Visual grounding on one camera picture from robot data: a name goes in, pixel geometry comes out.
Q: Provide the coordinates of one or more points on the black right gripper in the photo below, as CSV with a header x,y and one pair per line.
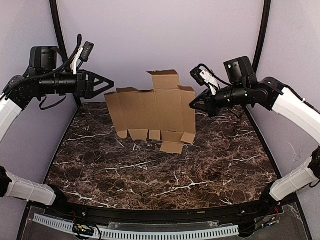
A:
x,y
213,99

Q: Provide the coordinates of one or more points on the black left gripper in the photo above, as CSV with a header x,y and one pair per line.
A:
x,y
83,83

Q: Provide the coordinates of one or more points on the brown cardboard paper box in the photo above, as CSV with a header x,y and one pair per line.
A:
x,y
160,114

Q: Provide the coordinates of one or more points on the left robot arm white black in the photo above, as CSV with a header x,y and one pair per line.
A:
x,y
41,79

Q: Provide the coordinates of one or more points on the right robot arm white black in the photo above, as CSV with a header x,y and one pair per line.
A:
x,y
244,89

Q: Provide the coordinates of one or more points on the right small circuit board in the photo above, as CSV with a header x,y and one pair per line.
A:
x,y
270,222

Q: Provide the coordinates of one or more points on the small green circuit board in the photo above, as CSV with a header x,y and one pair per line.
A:
x,y
82,230

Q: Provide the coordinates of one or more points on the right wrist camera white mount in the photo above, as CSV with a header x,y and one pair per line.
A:
x,y
205,77

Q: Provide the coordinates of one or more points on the black left frame post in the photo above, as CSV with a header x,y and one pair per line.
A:
x,y
58,29

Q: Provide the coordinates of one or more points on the black frame post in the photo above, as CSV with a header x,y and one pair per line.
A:
x,y
58,29
262,34

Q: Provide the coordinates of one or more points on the black right frame post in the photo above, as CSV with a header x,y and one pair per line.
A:
x,y
262,34

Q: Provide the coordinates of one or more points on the black front table rail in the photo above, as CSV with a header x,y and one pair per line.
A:
x,y
237,214

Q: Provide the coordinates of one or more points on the white slotted cable duct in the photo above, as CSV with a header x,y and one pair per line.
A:
x,y
127,231

